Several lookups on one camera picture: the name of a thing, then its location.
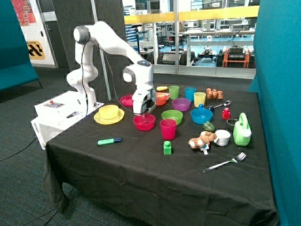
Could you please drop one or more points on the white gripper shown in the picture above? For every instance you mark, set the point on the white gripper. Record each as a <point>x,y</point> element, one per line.
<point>144,101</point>

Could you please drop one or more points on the pink plastic bowl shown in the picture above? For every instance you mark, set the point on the pink plastic bowl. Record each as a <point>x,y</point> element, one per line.
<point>144,124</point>

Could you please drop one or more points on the yellow plastic bowl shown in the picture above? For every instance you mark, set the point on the yellow plastic bowl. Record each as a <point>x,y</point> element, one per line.
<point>108,111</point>

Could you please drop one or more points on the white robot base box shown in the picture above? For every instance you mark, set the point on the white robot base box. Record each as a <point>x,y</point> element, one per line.
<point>59,113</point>

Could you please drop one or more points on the pink plastic plate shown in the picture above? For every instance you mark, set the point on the pink plastic plate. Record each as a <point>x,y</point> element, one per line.
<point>127,100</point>

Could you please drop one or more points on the yellow plastic plate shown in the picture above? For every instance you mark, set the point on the yellow plastic plate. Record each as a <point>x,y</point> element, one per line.
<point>100,120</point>

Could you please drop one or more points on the orange plastic bowl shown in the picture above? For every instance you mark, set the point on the orange plastic bowl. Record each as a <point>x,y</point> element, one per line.
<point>161,99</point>

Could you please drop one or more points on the pink plastic cup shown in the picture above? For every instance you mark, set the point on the pink plastic cup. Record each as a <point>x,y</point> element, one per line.
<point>168,128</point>

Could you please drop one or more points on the pink square tray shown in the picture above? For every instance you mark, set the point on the pink square tray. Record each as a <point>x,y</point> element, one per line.
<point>167,95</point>

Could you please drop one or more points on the green plastic bowl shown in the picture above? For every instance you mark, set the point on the green plastic bowl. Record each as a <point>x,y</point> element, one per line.
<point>174,115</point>

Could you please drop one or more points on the green plastic cup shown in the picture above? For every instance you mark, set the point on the green plastic cup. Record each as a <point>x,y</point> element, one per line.
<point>174,91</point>

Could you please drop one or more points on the green toy block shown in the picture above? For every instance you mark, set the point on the green toy block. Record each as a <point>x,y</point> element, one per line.
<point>167,148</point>

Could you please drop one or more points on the purple plastic bowl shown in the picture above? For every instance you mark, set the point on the purple plastic bowl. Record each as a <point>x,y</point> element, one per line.
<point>181,104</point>

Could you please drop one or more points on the green highlighter pen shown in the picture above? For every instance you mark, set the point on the green highlighter pen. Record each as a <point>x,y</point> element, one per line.
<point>109,141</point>

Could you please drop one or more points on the blue plastic cup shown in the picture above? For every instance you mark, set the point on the blue plastic cup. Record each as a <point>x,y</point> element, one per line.
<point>189,93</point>

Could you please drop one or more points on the blue plastic pan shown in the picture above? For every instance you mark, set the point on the blue plastic pan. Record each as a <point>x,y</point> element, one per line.
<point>200,115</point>

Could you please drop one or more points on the yellow plastic cup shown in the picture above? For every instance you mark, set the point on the yellow plastic cup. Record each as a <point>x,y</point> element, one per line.
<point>199,98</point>

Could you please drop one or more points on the brown plush dog near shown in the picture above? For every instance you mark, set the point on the brown plush dog near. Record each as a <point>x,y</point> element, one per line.
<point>203,141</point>

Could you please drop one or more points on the green toy pepper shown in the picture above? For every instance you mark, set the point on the green toy pepper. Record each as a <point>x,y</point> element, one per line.
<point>208,126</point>

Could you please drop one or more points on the black tablecloth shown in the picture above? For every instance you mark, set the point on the black tablecloth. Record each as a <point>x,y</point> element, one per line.
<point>135,178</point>

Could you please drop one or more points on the brown teddy bear far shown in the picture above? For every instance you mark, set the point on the brown teddy bear far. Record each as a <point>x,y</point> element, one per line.
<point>212,94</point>

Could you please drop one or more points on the white ceramic cup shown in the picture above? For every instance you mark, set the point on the white ceramic cup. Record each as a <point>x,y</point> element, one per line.
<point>223,137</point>

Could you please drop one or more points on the red toy block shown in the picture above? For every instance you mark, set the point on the red toy block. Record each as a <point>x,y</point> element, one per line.
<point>226,114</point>

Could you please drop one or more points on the metal spoon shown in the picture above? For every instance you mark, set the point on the metal spoon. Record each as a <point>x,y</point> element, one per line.
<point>226,103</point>

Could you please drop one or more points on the green toy watering can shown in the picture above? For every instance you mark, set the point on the green toy watering can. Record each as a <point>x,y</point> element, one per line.
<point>242,132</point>

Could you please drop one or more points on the metal fork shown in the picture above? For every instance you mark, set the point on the metal fork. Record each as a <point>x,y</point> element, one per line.
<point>236,159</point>

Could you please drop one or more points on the yellow black station sign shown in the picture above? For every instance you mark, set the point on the yellow black station sign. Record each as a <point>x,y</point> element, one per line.
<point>35,50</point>

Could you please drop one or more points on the teal sofa left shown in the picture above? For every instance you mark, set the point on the teal sofa left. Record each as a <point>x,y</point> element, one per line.
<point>15,66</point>

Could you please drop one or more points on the teal partition right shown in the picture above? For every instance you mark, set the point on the teal partition right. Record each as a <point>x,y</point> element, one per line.
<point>277,48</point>

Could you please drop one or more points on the red wall poster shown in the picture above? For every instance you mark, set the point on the red wall poster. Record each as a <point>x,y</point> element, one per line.
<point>24,12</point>

